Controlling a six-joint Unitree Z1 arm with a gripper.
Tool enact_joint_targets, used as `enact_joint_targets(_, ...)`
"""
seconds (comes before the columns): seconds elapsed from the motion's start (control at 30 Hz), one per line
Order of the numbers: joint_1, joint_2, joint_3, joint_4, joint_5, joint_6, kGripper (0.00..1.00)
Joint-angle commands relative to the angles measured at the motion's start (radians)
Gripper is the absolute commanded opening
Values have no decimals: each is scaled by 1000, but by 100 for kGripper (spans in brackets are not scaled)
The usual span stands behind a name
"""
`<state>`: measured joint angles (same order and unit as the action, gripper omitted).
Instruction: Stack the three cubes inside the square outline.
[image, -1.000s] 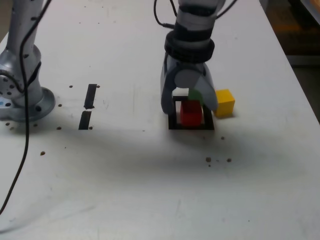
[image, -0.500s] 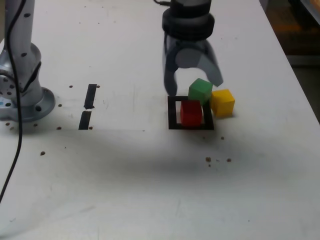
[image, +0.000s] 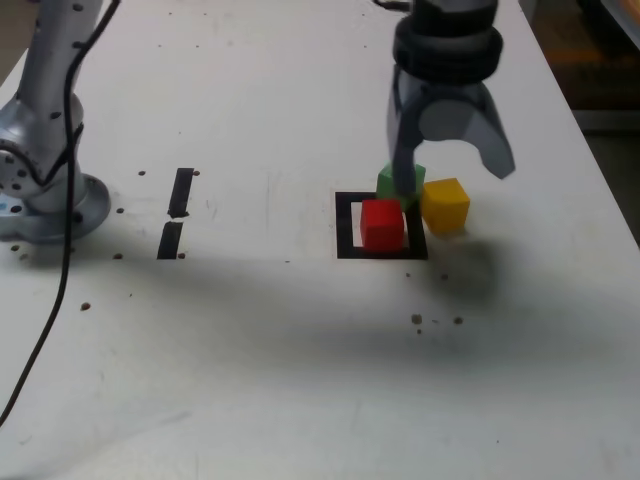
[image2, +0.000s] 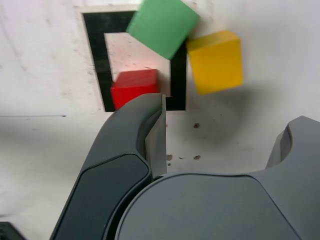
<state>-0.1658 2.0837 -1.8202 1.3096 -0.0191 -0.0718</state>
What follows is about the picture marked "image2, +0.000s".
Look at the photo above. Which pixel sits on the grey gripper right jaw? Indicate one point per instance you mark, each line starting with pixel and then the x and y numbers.
pixel 212 210

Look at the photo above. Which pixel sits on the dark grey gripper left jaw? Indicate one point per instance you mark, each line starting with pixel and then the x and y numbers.
pixel 120 140

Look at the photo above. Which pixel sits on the red cube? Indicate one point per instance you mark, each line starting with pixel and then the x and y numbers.
pixel 135 85

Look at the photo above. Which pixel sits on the yellow cube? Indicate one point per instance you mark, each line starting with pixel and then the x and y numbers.
pixel 216 65

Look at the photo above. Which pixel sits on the green cube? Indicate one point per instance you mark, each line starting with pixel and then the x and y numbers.
pixel 162 25

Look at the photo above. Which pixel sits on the black tape square outline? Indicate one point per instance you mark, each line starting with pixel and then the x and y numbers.
pixel 97 50

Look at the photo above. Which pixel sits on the black keyboard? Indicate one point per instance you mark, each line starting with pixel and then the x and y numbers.
pixel 10 232

